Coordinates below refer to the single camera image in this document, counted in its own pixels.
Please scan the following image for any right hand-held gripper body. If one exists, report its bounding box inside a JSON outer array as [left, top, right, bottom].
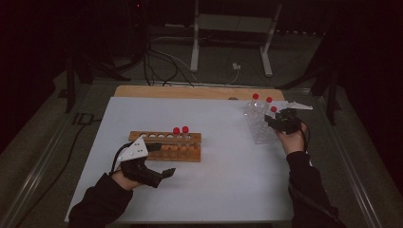
[[275, 101, 314, 135]]

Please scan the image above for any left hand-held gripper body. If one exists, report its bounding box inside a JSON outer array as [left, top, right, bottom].
[[117, 136, 163, 189]]

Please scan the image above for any clear acrylic test tube rack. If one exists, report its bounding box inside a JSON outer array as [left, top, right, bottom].
[[243, 100, 281, 145]]

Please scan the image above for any wooden test tube rack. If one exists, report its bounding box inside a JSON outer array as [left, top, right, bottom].
[[127, 130, 202, 163]]

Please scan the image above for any person's right hand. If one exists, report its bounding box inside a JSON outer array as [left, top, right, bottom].
[[276, 124, 308, 156]]

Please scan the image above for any person's left hand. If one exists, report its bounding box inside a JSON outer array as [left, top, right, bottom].
[[111, 170, 143, 192]]

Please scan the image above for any black stand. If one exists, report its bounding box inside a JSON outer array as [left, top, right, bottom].
[[275, 31, 343, 126], [65, 51, 132, 114]]

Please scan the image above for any white table sheet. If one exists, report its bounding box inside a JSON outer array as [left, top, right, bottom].
[[64, 96, 321, 223]]

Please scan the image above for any dark power strip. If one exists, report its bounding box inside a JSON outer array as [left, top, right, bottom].
[[275, 28, 326, 36]]

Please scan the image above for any grey metal stand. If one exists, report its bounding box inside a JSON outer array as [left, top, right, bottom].
[[189, 0, 283, 78]]

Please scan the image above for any left hand-held gripper cable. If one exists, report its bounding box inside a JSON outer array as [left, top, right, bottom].
[[108, 142, 132, 177]]

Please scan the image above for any black floor cable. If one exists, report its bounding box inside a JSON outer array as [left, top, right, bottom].
[[18, 118, 103, 222]]

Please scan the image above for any aluminium frame rail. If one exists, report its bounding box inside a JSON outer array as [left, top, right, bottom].
[[0, 82, 96, 228], [91, 79, 317, 93], [313, 91, 384, 228]]

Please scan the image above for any white cable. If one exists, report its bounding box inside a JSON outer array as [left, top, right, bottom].
[[150, 36, 241, 87]]

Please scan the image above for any black cable bundle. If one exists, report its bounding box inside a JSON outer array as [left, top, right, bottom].
[[142, 44, 195, 87]]

